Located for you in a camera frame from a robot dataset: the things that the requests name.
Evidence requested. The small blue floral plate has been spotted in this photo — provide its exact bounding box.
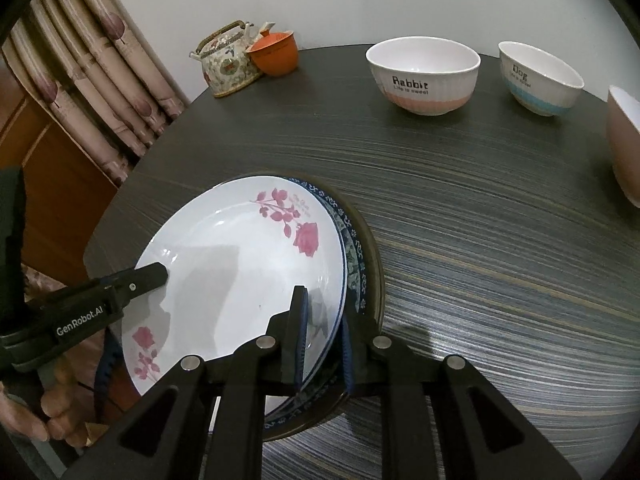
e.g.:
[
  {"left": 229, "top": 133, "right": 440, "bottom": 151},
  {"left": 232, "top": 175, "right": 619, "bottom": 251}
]
[{"left": 287, "top": 176, "right": 362, "bottom": 322}]

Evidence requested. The white plate with pink roses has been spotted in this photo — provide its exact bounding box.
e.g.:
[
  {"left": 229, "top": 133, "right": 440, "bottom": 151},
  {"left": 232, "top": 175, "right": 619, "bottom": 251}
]
[{"left": 121, "top": 176, "right": 347, "bottom": 417}]

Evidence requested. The wooden cabinet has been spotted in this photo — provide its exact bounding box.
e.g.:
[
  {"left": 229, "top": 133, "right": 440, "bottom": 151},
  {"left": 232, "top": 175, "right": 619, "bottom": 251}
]
[{"left": 0, "top": 67, "right": 127, "bottom": 288}]

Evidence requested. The orange lidded cup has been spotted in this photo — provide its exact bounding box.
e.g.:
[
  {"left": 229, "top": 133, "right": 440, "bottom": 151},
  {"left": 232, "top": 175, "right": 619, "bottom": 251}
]
[{"left": 246, "top": 31, "right": 299, "bottom": 78}]

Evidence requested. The beige patterned curtain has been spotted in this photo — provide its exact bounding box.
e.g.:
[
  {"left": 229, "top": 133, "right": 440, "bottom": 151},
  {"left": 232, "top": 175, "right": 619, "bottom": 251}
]
[{"left": 0, "top": 0, "right": 191, "bottom": 188}]

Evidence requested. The large blue floral plate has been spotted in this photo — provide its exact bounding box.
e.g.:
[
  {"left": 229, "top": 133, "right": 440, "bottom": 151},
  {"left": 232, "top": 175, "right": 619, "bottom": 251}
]
[{"left": 97, "top": 175, "right": 387, "bottom": 443}]

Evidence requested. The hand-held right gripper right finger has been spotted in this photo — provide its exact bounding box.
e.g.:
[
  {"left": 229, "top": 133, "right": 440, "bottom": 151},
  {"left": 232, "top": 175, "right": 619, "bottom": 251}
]
[{"left": 340, "top": 310, "right": 583, "bottom": 480}]

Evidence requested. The floral ceramic teapot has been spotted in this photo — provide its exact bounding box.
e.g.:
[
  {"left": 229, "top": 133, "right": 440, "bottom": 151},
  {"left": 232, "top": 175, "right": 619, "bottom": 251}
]
[{"left": 189, "top": 20, "right": 276, "bottom": 98}]

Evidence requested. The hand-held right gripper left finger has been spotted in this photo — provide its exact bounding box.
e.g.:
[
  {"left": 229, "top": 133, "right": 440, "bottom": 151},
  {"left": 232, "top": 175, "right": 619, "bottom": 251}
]
[{"left": 82, "top": 285, "right": 311, "bottom": 480}]

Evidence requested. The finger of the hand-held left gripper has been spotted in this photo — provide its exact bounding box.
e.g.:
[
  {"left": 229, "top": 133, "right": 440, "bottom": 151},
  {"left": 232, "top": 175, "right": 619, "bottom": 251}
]
[{"left": 99, "top": 262, "right": 169, "bottom": 314}]

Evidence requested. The white bowl with pink band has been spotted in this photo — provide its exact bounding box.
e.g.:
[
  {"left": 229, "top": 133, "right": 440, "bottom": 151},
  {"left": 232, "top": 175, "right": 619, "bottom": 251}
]
[{"left": 365, "top": 37, "right": 482, "bottom": 117}]

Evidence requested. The person's left hand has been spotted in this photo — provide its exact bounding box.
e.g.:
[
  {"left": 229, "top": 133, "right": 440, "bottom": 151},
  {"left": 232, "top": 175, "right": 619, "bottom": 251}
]
[{"left": 0, "top": 354, "right": 109, "bottom": 450}]

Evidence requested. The white bowl with blue band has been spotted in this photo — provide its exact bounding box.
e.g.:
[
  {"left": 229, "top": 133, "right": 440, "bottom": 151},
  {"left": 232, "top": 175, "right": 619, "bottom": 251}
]
[{"left": 498, "top": 41, "right": 585, "bottom": 117}]

